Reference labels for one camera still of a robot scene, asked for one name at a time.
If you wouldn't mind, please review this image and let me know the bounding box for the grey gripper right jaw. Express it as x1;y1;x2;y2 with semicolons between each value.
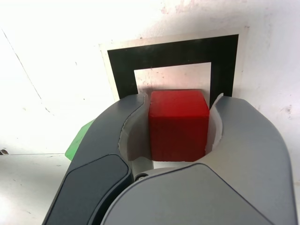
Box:
100;92;296;225

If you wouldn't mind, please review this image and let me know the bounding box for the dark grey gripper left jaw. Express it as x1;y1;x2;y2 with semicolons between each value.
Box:
43;92;156;225

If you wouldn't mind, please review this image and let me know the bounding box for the green cube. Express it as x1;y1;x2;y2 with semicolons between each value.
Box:
64;118;97;161

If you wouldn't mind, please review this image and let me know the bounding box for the red cube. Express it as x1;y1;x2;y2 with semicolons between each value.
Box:
148;89;210;163

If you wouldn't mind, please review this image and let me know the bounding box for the black tape square outline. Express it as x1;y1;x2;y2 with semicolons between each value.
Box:
107;34;239;101

